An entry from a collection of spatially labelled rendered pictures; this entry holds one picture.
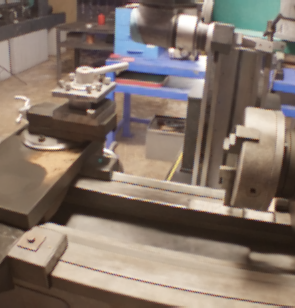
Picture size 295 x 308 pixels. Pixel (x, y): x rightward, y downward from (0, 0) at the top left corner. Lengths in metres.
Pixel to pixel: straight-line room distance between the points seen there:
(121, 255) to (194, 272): 0.19
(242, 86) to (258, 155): 1.16
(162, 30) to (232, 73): 1.06
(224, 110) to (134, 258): 1.22
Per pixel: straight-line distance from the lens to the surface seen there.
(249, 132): 0.78
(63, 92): 1.14
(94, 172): 1.22
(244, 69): 1.88
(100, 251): 0.94
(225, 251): 1.14
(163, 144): 2.98
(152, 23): 0.88
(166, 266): 0.91
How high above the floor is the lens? 1.49
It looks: 27 degrees down
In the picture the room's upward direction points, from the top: 4 degrees clockwise
